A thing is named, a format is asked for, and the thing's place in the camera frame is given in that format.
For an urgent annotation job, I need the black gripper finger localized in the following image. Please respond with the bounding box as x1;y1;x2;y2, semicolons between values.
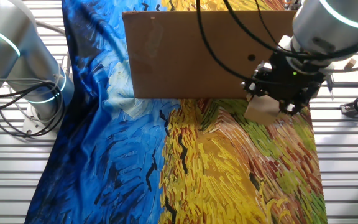
278;91;314;116
241;61;273;101

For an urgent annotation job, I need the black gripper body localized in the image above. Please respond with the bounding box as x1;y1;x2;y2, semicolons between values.
267;51;324;100

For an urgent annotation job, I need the light wooden cube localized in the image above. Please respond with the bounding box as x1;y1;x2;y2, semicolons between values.
243;94;282;126

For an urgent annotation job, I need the thin dark pen-like tool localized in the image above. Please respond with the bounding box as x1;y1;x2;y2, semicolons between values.
325;73;335;101

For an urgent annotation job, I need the grey metal plate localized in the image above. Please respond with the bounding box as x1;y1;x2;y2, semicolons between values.
329;67;358;85

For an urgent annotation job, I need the small wooden block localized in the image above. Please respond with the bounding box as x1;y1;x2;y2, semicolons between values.
343;58;357;71

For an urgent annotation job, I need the brown cardboard board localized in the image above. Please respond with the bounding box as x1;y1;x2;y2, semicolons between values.
121;10;298;100

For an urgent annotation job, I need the Van Gogh painting print cloth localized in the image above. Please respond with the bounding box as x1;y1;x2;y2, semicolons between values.
24;0;329;224

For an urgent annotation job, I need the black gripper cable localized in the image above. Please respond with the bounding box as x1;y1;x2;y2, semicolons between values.
195;0;358;86

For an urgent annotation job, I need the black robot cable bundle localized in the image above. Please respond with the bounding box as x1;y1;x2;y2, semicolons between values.
0;80;67;140

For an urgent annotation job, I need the thick grey cable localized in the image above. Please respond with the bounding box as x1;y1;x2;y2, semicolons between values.
34;19;67;37

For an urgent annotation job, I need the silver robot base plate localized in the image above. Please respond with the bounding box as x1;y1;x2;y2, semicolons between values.
21;102;62;141

